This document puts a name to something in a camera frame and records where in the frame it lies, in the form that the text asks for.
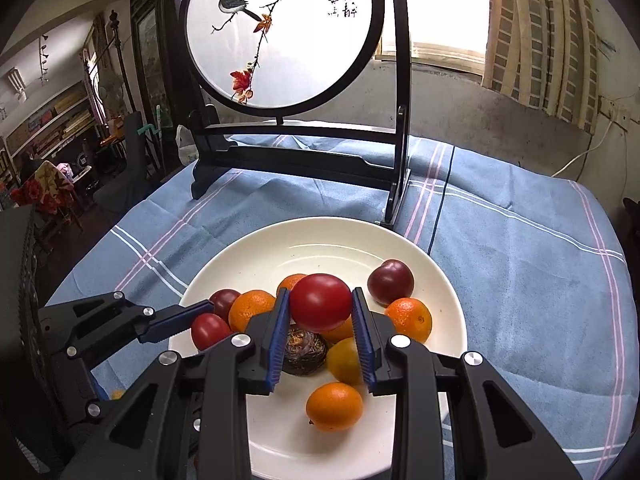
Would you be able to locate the dark framed painting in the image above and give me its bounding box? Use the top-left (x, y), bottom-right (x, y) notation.
top-left (130, 0), bottom-right (188, 171)

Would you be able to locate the white wall socket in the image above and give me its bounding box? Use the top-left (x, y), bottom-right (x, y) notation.
top-left (599, 96), bottom-right (632, 128)

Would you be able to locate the white round plate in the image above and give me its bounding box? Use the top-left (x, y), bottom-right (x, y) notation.
top-left (167, 216), bottom-right (468, 480)

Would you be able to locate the dark grey chair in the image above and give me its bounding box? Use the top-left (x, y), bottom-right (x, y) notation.
top-left (95, 112), bottom-right (151, 206)

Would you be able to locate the red tomato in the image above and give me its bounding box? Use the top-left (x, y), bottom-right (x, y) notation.
top-left (290, 273), bottom-right (353, 328)
top-left (190, 312), bottom-right (232, 352)

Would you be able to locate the wall bookshelf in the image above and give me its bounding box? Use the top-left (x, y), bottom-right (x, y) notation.
top-left (0, 80), bottom-right (101, 186)

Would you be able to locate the small yellow fruit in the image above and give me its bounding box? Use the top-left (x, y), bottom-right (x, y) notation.
top-left (326, 337), bottom-right (365, 387)

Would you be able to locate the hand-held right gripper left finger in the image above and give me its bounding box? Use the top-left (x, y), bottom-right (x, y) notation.
top-left (60, 287), bottom-right (292, 480)

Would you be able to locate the bright window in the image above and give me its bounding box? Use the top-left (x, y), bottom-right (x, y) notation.
top-left (375, 0), bottom-right (491, 76)

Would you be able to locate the checked beige curtain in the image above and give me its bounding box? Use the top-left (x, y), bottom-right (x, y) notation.
top-left (481, 0), bottom-right (601, 131)

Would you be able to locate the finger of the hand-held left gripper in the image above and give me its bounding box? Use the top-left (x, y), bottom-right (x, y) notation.
top-left (37, 290), bottom-right (217, 361)

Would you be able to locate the blue striped tablecloth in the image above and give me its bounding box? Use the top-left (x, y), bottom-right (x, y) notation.
top-left (45, 132), bottom-right (628, 480)

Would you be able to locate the white power cable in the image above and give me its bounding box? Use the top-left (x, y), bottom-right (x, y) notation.
top-left (550, 117), bottom-right (615, 178)

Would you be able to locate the dark coat stand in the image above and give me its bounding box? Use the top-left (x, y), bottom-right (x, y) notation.
top-left (107, 10), bottom-right (138, 116)

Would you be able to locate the floral cloth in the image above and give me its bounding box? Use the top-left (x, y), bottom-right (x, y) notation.
top-left (12, 160), bottom-right (76, 216)

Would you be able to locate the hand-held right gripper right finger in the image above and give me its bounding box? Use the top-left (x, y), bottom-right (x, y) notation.
top-left (351, 287), bottom-right (583, 480)

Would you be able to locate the dark brown water chestnut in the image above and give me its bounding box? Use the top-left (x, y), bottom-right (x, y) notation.
top-left (281, 325), bottom-right (329, 377)

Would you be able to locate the white plastic bag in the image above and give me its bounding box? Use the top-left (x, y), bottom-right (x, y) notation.
top-left (175, 124), bottom-right (199, 166)

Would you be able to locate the round bird painting table screen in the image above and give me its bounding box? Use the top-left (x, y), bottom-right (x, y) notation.
top-left (177, 0), bottom-right (413, 228)

